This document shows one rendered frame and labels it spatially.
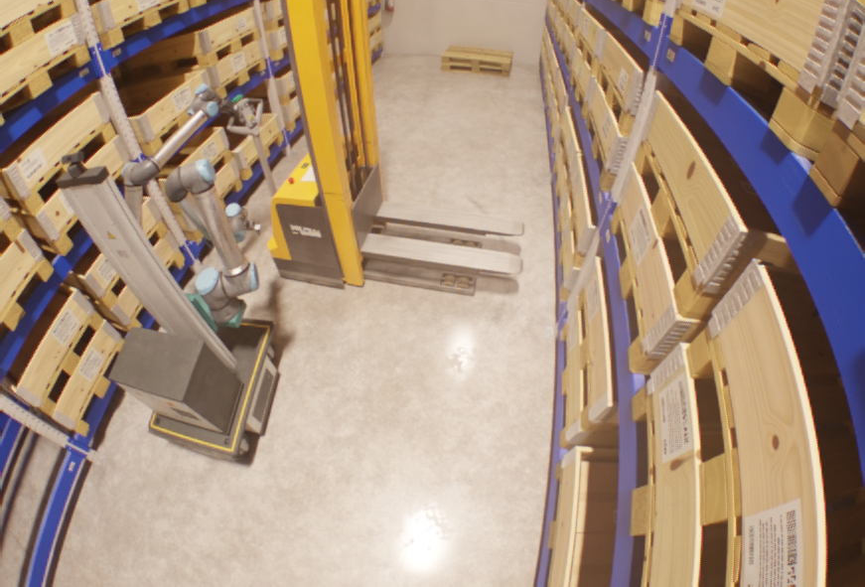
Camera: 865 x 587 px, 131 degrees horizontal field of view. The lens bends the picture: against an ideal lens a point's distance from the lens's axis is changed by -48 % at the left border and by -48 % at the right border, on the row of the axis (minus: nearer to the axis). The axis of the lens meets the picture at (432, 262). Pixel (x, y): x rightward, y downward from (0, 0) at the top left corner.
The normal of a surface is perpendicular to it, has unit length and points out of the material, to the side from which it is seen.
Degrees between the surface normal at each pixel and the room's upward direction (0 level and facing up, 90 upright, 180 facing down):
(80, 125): 90
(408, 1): 90
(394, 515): 0
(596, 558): 0
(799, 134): 90
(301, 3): 90
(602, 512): 0
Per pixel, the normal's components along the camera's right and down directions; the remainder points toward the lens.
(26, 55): 0.98, 0.15
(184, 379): 0.00, -0.67
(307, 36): -0.20, 0.73
